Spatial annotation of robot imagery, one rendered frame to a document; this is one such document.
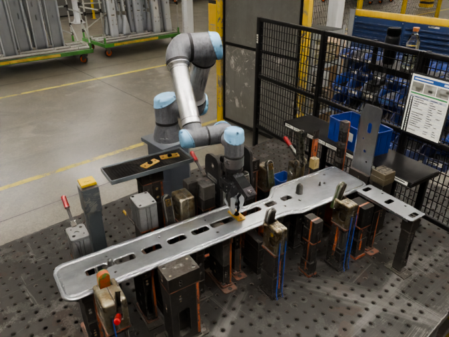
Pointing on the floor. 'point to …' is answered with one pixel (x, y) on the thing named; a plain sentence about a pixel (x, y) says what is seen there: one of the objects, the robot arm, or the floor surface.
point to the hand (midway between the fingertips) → (236, 211)
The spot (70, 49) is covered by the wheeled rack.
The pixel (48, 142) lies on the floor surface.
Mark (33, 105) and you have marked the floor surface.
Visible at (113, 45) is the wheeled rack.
